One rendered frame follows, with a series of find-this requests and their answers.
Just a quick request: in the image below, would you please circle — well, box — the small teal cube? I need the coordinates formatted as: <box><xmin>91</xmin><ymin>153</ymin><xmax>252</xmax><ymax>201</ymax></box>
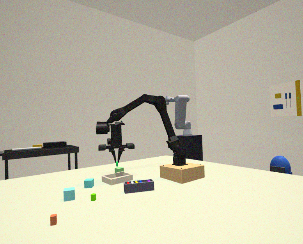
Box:
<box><xmin>84</xmin><ymin>179</ymin><xmax>94</xmax><ymax>188</ymax></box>

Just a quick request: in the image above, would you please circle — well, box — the light teal block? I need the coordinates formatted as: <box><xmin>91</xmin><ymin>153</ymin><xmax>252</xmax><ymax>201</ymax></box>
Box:
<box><xmin>63</xmin><ymin>187</ymin><xmax>75</xmax><ymax>202</ymax></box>

